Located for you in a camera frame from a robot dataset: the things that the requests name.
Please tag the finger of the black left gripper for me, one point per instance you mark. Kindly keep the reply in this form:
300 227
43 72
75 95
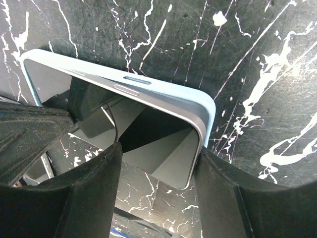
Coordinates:
26 133

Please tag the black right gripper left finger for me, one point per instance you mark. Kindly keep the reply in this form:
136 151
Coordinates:
76 204

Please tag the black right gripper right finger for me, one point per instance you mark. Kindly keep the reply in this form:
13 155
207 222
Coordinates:
235 204

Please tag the lilac phone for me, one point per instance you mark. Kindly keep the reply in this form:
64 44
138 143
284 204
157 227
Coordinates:
157 137

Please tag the blue phone case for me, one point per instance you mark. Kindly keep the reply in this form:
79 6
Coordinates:
191 105

